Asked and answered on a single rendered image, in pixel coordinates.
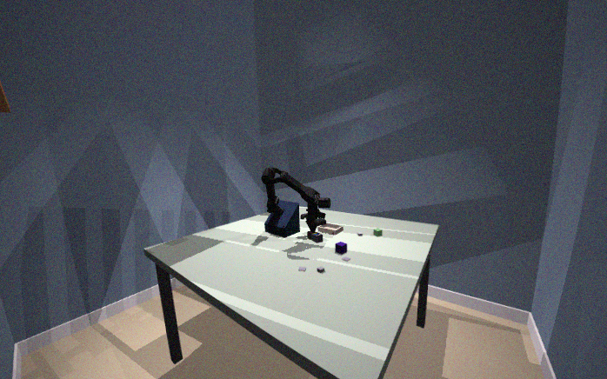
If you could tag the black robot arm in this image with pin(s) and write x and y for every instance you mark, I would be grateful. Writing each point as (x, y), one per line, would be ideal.
(306, 192)

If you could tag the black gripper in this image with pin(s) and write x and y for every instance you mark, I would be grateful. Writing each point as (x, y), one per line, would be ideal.
(312, 219)

